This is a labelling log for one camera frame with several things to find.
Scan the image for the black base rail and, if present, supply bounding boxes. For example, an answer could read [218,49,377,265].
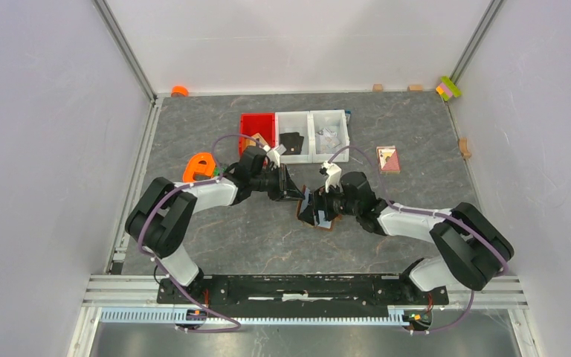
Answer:
[156,274,450,319]

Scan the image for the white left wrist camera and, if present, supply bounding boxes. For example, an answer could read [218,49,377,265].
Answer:
[263,144,286,167]

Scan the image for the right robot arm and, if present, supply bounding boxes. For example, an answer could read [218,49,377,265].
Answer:
[297,172,514,303]

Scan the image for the white plastic bin right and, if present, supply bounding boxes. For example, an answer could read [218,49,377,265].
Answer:
[309,109,350,164]

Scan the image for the white diamond credit card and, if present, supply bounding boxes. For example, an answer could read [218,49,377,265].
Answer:
[316,127,341,150]

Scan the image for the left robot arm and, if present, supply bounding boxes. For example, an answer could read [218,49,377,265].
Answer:
[125,147,304,303]

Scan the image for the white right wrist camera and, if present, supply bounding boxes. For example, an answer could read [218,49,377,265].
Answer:
[320,161,342,193]

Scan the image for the cards in red bin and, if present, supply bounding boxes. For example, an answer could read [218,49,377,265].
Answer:
[241,133,270,151]

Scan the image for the colourful toy block stack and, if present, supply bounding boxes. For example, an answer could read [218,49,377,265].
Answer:
[435,76,462,102]

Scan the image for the brown leather card holder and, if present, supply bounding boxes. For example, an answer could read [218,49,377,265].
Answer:
[295,185,343,231]

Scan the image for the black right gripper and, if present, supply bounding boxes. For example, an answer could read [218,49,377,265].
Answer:
[297,178,360,227]

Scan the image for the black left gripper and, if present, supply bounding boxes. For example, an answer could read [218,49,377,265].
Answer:
[251,164,305,202]

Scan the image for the cards in white bin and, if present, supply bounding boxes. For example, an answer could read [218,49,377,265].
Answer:
[315,128,342,155]

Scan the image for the orange tape dispenser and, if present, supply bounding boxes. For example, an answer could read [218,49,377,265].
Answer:
[182,152,216,182]

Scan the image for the white plastic bin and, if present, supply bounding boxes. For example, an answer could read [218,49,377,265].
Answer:
[309,109,350,164]
[275,111,312,164]

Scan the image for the playing card box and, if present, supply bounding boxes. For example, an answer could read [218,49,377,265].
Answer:
[376,146,401,173]

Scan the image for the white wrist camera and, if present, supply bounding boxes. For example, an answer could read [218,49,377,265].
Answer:
[263,144,286,167]
[320,161,342,193]

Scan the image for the red plastic bin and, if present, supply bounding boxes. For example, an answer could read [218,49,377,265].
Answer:
[239,112,277,147]

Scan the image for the wooden arch block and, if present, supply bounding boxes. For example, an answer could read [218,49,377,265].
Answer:
[458,138,472,160]

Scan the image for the dark grey credit card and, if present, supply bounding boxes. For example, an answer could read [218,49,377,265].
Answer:
[280,132,305,155]

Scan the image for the white plastic bin left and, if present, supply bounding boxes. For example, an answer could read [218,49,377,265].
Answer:
[275,111,312,164]

